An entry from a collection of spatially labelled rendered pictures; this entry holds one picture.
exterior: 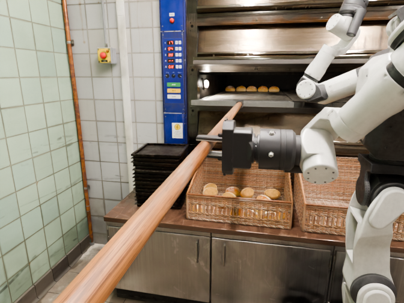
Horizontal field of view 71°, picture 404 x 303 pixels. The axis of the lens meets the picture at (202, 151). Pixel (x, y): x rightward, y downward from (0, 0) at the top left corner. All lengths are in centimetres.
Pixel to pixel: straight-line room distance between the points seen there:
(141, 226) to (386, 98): 41
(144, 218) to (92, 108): 191
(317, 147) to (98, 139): 181
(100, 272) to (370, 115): 46
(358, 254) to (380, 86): 73
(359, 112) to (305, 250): 111
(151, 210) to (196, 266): 135
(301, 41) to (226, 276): 139
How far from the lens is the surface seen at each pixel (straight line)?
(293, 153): 60
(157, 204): 35
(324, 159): 59
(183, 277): 174
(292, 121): 190
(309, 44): 186
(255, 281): 168
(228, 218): 155
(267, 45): 185
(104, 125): 217
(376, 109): 54
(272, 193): 183
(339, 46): 134
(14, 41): 192
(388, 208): 105
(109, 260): 26
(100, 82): 214
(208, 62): 173
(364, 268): 118
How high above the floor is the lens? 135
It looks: 15 degrees down
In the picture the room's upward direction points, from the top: straight up
